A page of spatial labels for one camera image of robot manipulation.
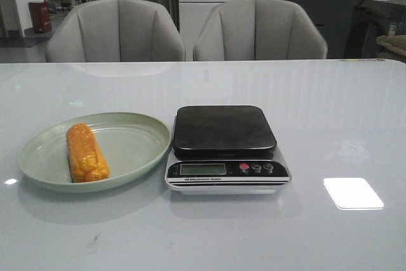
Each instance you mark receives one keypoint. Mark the orange corn cob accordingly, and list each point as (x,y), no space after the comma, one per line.
(86,161)

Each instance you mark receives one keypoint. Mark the black silver kitchen scale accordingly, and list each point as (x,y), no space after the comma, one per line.
(224,150)

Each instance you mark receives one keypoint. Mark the grey upholstered chair right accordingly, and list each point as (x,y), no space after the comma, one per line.
(245,30)

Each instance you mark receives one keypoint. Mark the grey upholstered chair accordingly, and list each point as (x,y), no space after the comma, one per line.
(245,30)
(116,31)

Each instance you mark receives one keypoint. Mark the light green oval plate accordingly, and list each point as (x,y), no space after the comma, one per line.
(133,144)

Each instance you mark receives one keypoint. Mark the grey upholstered chair left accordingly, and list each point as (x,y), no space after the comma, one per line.
(116,31)

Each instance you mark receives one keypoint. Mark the red trash bin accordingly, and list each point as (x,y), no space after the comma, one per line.
(41,22)

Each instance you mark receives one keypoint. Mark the black appliance at right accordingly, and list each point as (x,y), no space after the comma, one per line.
(371,19)

